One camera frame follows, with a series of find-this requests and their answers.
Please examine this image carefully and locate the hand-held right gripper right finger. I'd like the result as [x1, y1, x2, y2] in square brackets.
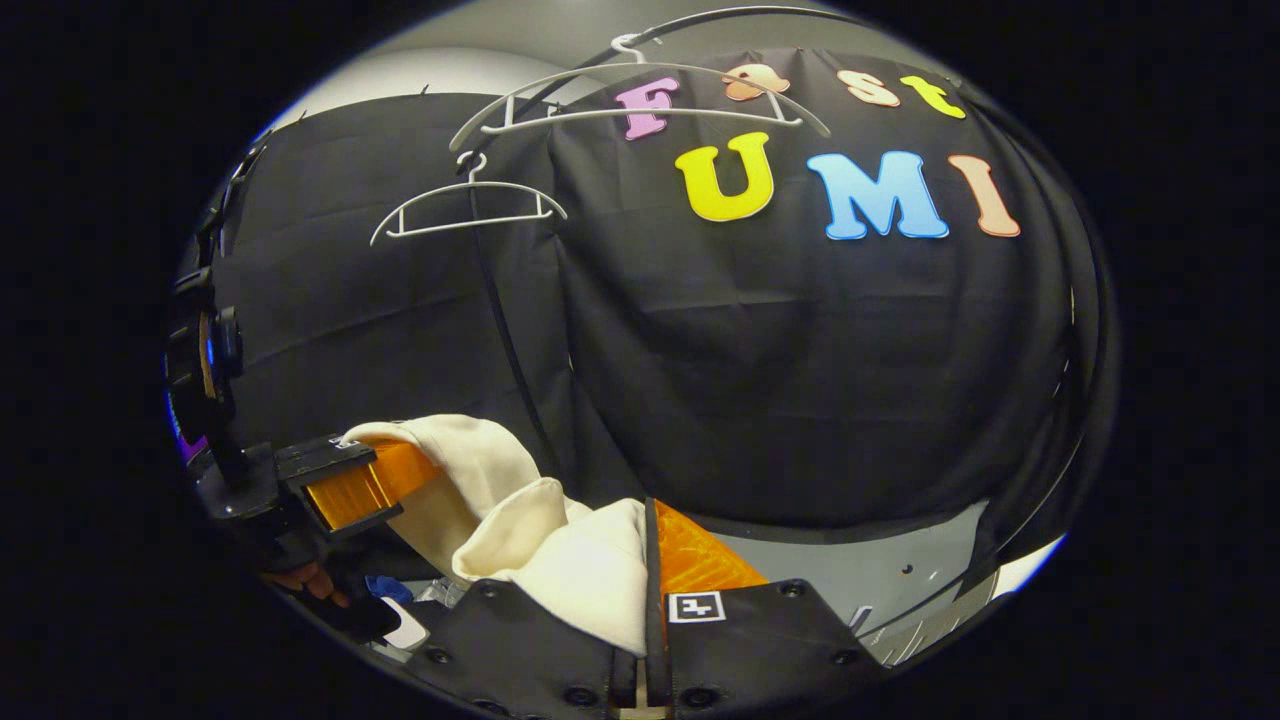
[644, 497, 888, 720]

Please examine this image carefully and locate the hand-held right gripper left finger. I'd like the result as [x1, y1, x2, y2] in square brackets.
[403, 577, 643, 720]

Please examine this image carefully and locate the cream button shirt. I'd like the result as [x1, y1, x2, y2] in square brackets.
[340, 413, 651, 659]

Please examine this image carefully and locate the white plastic clothes hanger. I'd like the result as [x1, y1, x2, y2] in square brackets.
[448, 33, 833, 153]
[370, 152, 568, 247]

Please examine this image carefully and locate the black backdrop cloth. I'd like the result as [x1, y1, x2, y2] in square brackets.
[180, 45, 1111, 546]

